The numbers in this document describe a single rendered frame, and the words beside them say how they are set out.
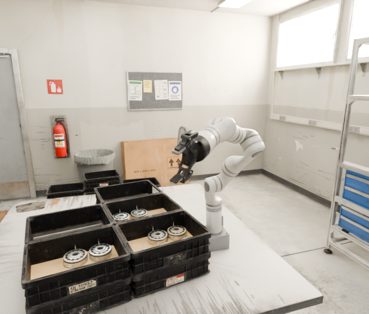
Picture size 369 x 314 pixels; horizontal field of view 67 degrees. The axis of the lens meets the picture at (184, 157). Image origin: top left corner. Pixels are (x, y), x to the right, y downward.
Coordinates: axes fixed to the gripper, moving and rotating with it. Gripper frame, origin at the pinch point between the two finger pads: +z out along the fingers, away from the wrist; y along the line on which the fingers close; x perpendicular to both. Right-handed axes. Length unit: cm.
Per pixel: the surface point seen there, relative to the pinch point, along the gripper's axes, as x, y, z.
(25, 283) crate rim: 43, 54, 23
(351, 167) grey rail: -68, 81, -204
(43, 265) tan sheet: 58, 72, 7
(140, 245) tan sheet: 30, 73, -27
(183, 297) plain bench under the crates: -1, 77, -16
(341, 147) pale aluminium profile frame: -56, 70, -216
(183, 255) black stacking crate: 6, 65, -27
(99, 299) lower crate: 26, 72, 6
